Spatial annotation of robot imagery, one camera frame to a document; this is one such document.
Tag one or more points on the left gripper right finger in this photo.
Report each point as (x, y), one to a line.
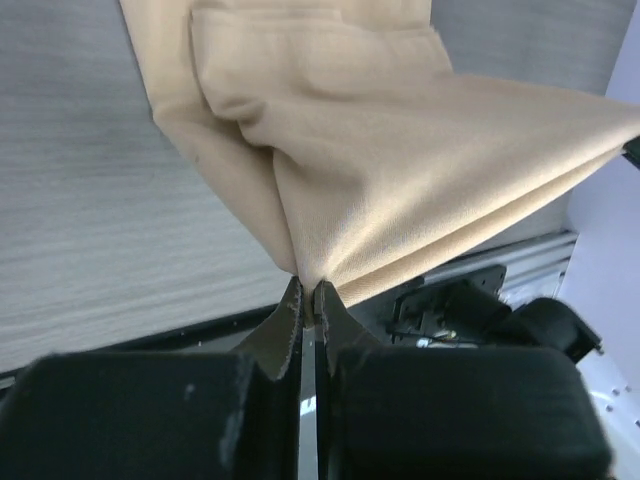
(487, 412)

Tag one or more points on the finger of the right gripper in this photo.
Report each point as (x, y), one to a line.
(631, 152)

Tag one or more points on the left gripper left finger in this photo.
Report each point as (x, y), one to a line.
(162, 415)

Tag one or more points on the beige t shirt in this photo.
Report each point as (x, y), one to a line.
(339, 134)

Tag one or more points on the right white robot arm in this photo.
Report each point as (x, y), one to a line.
(508, 299)

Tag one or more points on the aluminium frame rail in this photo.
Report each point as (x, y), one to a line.
(534, 267)

